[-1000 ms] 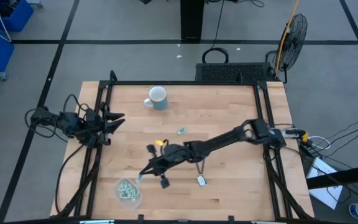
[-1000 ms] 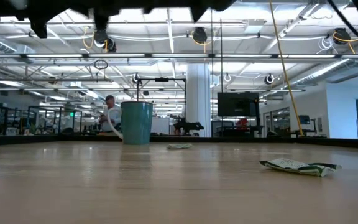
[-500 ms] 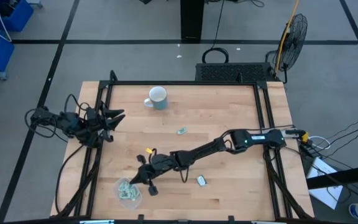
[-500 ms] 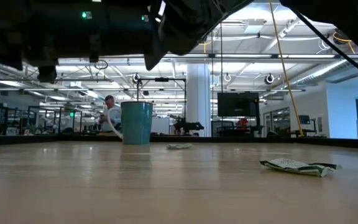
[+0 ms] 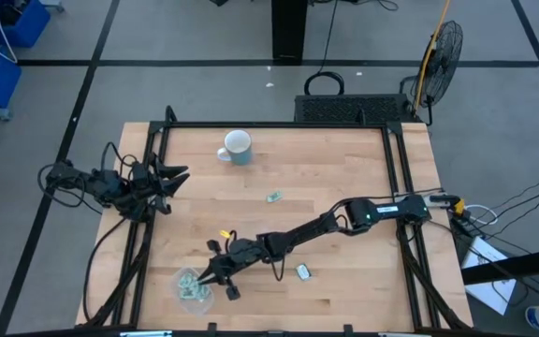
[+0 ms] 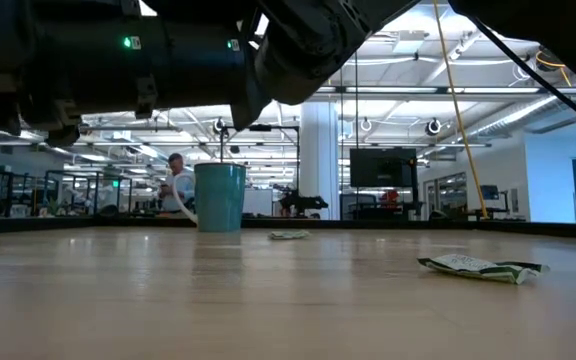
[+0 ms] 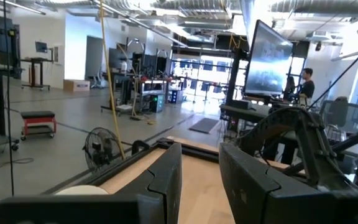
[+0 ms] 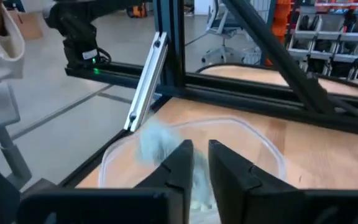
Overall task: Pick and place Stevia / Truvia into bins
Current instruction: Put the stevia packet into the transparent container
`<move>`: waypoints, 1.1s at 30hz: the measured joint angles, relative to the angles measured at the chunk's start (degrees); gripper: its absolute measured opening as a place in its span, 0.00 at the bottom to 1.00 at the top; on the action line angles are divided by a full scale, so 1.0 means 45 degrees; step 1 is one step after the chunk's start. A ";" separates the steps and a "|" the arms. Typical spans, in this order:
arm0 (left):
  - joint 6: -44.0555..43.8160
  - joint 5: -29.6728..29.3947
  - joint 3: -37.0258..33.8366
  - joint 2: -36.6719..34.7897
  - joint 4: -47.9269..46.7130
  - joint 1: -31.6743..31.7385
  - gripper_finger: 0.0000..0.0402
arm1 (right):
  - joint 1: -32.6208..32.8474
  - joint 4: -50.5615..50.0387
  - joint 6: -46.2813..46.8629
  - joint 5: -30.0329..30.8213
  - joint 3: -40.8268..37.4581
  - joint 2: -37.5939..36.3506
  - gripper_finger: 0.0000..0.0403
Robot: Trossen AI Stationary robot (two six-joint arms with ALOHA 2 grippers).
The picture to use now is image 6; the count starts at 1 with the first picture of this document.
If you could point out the white building column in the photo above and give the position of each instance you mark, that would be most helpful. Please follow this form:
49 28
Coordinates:
319 160

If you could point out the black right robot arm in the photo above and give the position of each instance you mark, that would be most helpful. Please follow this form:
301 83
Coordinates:
193 65

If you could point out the black background robot arm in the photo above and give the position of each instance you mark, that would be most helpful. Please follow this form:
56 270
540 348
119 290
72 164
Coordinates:
300 202

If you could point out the black aluminium table frame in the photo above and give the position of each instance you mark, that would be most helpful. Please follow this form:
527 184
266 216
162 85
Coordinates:
418 225

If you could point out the green white sweetener packet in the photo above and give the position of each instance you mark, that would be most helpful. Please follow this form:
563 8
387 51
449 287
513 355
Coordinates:
288 234

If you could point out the white sweetener packet dark edge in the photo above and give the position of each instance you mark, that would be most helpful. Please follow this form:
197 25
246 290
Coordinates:
483 270

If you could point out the person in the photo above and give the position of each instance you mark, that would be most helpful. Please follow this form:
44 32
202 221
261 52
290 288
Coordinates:
180 185

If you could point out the black monitor screen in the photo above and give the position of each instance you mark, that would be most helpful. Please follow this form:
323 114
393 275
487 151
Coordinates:
382 167

